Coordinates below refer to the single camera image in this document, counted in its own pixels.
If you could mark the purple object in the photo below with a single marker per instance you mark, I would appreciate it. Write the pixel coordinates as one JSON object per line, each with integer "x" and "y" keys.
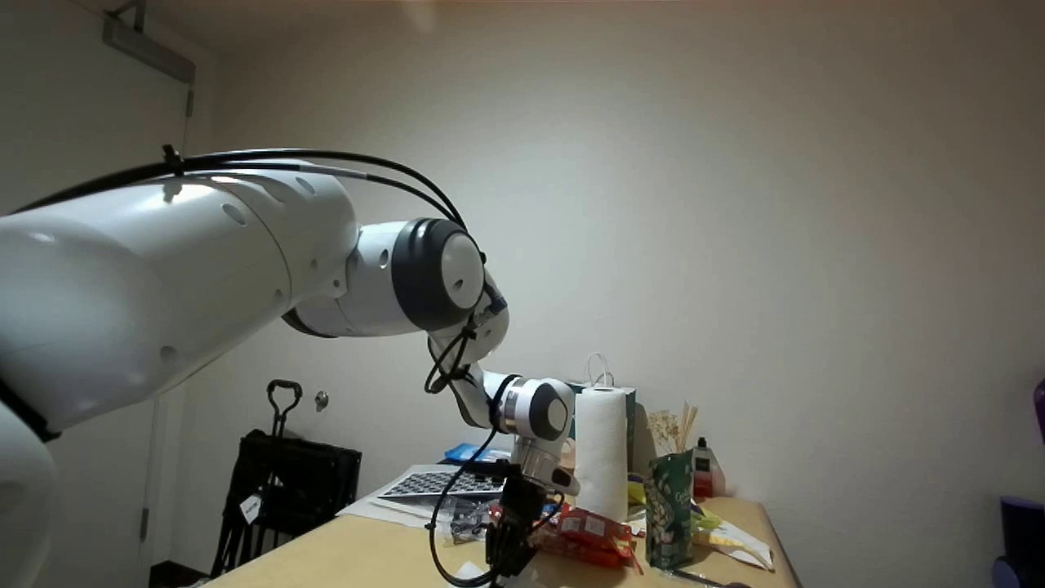
{"x": 1024, "y": 534}

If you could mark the dark green snack bag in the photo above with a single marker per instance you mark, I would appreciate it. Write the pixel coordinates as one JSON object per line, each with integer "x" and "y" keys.
{"x": 669, "y": 511}

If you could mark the yellow green packet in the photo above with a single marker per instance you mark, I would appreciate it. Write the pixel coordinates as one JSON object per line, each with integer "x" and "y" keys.
{"x": 738, "y": 545}

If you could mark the wooden reed sticks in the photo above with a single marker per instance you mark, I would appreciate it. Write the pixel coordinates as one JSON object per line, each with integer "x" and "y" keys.
{"x": 675, "y": 425}

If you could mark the black folding crate cart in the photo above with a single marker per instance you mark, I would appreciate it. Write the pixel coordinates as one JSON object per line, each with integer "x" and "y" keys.
{"x": 283, "y": 491}

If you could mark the red snack packets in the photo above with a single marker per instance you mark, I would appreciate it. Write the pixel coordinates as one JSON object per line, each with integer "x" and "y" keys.
{"x": 593, "y": 536}

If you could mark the blue plastic packet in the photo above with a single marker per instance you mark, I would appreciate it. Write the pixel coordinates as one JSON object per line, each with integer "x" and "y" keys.
{"x": 473, "y": 452}

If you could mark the white paper sheets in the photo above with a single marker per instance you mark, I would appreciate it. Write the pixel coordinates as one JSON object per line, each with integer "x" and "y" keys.
{"x": 392, "y": 511}

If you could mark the grey door closer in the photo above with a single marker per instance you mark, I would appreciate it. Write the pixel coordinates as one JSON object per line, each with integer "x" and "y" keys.
{"x": 149, "y": 45}

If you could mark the white paper towel roll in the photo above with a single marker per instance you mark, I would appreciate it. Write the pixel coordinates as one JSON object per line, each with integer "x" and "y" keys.
{"x": 602, "y": 452}

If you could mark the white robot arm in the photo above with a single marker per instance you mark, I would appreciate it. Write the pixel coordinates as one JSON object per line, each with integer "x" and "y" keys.
{"x": 141, "y": 281}

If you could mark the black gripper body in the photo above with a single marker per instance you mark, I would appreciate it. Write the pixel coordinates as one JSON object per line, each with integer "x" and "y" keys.
{"x": 520, "y": 508}

